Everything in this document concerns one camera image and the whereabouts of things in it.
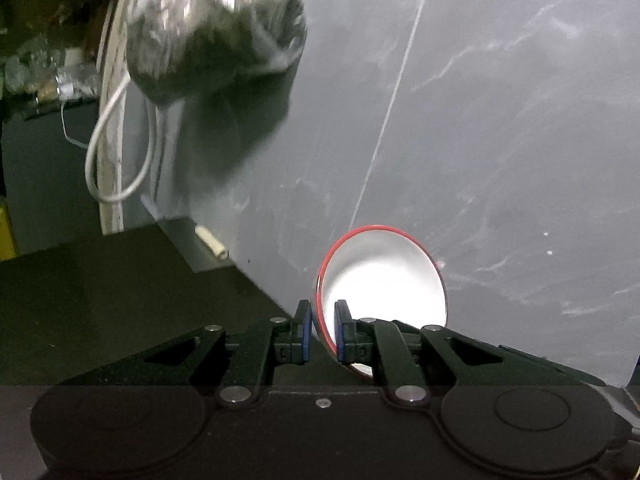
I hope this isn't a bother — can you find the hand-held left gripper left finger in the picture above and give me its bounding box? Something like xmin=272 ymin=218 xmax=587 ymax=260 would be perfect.
xmin=65 ymin=300 xmax=313 ymax=406

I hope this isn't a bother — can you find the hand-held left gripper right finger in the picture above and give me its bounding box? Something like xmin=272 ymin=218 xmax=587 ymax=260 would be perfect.
xmin=334 ymin=300 xmax=607 ymax=405

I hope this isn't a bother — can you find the white red-rimmed bowl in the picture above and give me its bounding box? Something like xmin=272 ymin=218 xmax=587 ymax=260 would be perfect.
xmin=312 ymin=225 xmax=449 ymax=380

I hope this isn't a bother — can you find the small white cylinder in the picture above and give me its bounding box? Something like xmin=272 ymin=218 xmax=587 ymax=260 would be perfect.
xmin=159 ymin=215 xmax=237 ymax=274

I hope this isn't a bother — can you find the black cabinet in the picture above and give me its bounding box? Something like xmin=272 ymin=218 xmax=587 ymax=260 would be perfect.
xmin=0 ymin=102 xmax=103 ymax=261

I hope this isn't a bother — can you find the yellow box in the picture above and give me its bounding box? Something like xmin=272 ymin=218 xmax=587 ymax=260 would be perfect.
xmin=0 ymin=199 xmax=19 ymax=261

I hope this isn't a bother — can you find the hanging plastic bag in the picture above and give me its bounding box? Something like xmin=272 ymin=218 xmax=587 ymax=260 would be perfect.
xmin=125 ymin=0 xmax=309 ymax=107

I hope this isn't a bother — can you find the clear plastic bags pile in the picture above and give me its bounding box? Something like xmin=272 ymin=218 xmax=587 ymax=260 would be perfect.
xmin=0 ymin=35 xmax=103 ymax=111

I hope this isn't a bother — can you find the white hose loop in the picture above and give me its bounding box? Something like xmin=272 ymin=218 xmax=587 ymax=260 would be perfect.
xmin=84 ymin=74 xmax=157 ymax=204

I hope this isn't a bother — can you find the thin white cable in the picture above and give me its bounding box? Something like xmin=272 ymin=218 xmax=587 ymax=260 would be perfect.
xmin=60 ymin=99 xmax=92 ymax=150

